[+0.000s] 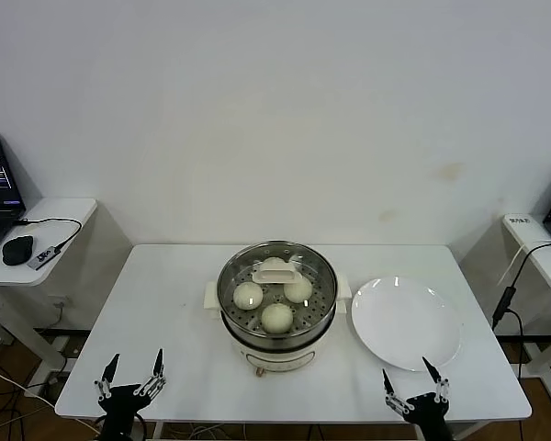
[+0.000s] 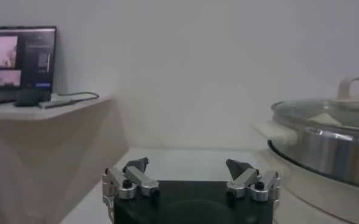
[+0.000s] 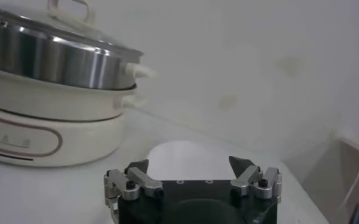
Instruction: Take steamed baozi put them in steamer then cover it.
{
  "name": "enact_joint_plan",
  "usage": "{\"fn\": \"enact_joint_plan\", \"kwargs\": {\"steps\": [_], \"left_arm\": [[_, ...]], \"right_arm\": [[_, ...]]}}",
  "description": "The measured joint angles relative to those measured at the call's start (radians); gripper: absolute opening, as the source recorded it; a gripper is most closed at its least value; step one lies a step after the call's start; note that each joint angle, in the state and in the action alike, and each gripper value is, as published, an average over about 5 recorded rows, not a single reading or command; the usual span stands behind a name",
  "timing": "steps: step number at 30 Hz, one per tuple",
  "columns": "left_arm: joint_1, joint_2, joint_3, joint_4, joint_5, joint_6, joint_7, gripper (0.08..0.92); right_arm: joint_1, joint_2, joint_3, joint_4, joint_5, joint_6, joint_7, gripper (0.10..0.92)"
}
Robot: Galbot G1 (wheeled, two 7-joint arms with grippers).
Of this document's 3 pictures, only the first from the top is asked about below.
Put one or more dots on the white steamed baozi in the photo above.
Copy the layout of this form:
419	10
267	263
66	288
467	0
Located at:
248	295
272	263
299	291
276	318

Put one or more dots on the white round plate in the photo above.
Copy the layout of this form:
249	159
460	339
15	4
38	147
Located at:
404	321

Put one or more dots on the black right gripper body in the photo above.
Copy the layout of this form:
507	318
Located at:
429	415

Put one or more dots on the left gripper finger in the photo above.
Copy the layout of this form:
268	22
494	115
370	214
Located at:
112	369
158	365

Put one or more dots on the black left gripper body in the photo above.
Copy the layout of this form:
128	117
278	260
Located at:
121	404

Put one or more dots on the perforated steel steamer basket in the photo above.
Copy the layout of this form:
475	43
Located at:
277	339

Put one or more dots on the round glass lid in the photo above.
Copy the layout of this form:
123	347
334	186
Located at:
277	275

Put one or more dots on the cream electric cooker pot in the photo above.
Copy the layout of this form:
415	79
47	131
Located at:
280	358

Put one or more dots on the small printed desk label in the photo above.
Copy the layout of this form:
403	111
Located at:
520	220

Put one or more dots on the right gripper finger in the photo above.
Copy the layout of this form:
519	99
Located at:
434	372
388	386

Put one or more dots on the grey usb hub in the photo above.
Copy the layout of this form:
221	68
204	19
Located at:
45	258

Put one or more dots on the white wall socket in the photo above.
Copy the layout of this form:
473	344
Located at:
59	303

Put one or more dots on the black computer mouse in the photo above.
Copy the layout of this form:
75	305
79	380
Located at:
18	250

